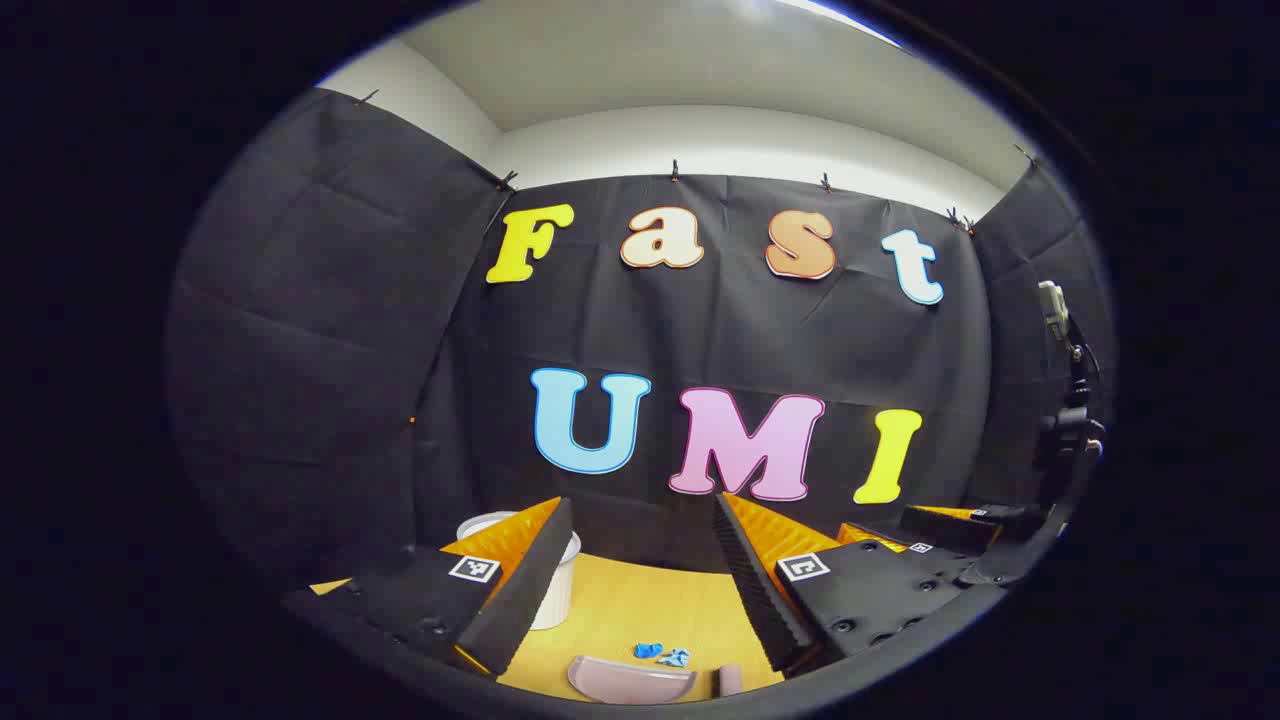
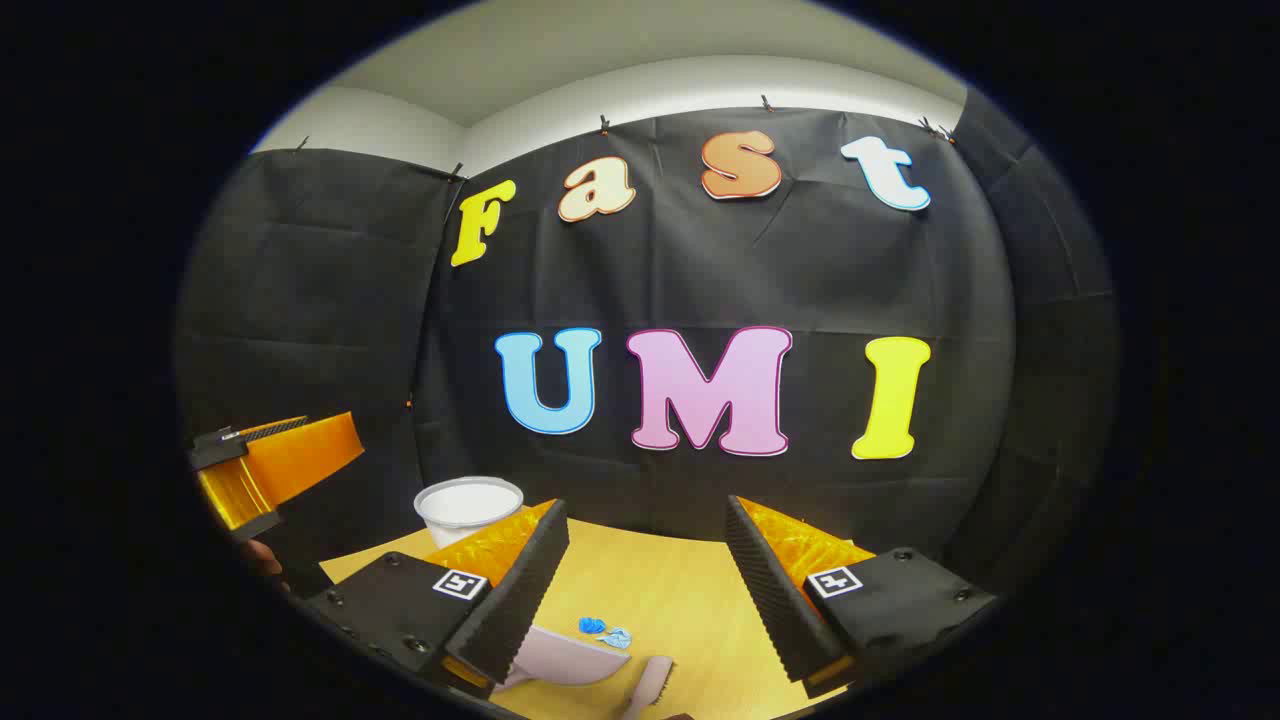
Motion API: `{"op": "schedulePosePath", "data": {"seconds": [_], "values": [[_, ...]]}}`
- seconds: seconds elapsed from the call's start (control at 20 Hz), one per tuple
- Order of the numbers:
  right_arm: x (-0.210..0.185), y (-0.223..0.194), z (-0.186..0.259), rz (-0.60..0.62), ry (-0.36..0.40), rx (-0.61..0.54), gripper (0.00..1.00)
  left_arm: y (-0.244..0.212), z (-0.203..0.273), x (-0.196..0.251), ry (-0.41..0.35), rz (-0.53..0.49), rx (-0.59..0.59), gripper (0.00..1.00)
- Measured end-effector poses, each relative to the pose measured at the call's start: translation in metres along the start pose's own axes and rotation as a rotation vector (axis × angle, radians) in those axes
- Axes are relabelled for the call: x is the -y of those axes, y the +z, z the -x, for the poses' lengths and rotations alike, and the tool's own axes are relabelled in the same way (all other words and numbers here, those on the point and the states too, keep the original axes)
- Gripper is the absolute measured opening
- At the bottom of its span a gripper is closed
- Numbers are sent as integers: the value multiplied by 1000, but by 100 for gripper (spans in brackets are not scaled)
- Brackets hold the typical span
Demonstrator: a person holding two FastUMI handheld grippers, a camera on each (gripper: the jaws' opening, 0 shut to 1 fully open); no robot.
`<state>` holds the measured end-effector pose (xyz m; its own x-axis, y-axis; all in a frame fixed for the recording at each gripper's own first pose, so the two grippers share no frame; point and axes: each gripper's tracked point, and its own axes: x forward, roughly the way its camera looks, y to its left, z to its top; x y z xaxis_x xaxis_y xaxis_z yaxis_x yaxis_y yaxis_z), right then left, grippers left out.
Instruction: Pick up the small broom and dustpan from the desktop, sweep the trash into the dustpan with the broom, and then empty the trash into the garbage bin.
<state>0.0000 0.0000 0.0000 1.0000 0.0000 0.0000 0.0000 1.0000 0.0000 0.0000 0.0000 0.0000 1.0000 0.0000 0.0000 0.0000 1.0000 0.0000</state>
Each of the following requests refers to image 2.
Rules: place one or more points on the light blue paper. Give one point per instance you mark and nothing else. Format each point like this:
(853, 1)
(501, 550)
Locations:
(617, 637)

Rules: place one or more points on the white ribbed garbage bin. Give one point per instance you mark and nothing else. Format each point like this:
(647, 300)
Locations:
(468, 508)

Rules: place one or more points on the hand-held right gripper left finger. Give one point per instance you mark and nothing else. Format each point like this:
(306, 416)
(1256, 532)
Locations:
(520, 600)

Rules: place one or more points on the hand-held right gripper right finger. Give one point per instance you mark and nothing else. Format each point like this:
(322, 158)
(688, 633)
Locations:
(770, 600)

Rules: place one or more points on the small lilac broom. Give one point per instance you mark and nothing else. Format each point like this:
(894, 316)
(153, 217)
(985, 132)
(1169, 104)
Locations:
(650, 685)

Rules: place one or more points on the dark blue paper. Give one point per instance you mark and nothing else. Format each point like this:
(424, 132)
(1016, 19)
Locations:
(592, 626)

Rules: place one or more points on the wooden desktop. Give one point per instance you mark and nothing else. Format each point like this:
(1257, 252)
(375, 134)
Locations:
(660, 590)

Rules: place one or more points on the small lilac dustpan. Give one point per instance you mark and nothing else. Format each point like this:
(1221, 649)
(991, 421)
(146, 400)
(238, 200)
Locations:
(565, 660)

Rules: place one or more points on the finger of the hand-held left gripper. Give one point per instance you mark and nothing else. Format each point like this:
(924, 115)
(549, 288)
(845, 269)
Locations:
(235, 500)
(300, 455)

